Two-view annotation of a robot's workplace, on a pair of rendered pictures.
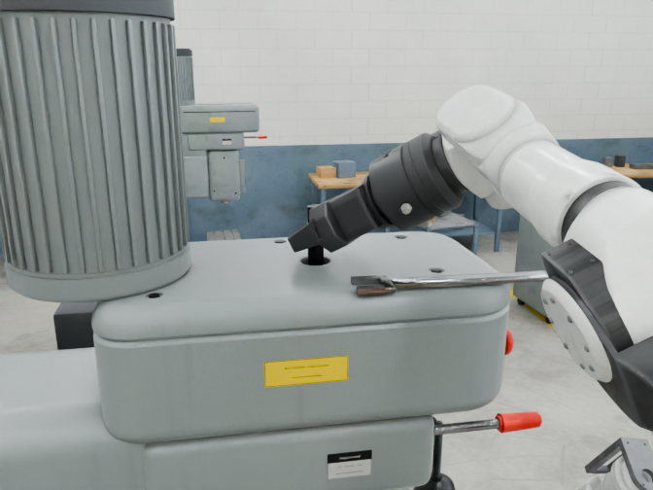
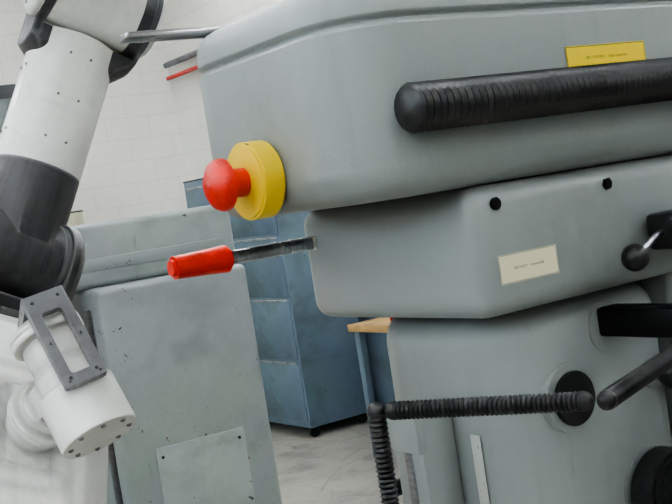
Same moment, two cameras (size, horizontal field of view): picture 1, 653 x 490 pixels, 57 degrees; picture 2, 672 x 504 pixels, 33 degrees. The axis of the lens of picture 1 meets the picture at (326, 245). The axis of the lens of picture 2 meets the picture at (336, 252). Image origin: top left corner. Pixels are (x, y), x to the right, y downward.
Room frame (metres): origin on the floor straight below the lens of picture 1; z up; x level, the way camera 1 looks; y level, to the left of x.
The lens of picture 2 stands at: (1.58, -0.52, 1.74)
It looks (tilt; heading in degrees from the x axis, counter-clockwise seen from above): 3 degrees down; 157
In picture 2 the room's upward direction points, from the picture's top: 9 degrees counter-clockwise
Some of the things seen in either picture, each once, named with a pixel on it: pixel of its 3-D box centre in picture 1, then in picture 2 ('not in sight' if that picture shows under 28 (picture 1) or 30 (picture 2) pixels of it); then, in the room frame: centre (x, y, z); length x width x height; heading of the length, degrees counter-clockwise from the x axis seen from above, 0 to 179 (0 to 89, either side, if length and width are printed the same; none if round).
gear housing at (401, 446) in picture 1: (284, 412); (530, 231); (0.70, 0.06, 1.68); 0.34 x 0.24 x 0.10; 100
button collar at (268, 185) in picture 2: not in sight; (255, 180); (0.75, -0.21, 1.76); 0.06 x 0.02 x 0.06; 10
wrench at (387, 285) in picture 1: (462, 279); (251, 29); (0.63, -0.15, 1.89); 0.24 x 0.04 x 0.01; 98
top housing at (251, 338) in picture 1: (303, 321); (485, 89); (0.71, 0.03, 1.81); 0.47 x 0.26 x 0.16; 100
